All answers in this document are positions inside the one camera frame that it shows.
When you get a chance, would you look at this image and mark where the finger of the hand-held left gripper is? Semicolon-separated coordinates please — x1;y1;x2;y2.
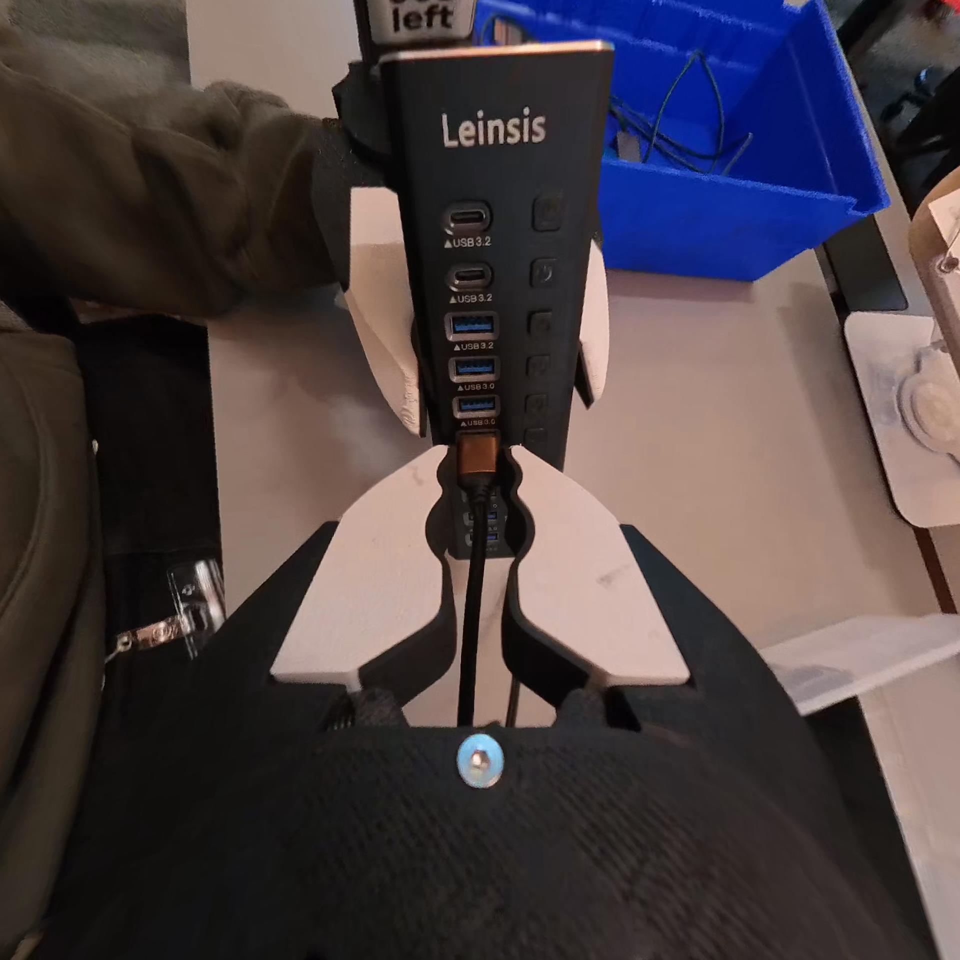
343;186;430;438
573;238;612;411

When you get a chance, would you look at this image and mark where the black multi-port hub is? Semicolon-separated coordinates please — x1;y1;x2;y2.
377;39;618;561

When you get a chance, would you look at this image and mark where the person's green jacket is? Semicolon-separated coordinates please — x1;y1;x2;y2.
0;298;108;960

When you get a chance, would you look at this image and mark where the clear plastic box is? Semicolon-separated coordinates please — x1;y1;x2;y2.
756;613;960;715

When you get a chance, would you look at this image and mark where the person's left forearm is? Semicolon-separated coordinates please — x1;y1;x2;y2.
0;0;355;318

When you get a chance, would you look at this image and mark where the black cable with copper plug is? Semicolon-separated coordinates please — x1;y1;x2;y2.
452;429;528;730

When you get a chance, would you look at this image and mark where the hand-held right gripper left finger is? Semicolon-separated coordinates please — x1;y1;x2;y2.
268;442;459;697

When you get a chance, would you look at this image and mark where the blue plastic bin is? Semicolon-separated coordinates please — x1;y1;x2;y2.
474;0;892;284

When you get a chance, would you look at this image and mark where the thin dark cable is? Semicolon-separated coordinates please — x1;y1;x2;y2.
609;47;756;179

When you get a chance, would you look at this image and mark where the clear badge holder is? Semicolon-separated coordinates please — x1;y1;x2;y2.
105;557;228;669

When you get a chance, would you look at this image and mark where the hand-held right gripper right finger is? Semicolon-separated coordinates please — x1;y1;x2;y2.
501;444;693;696

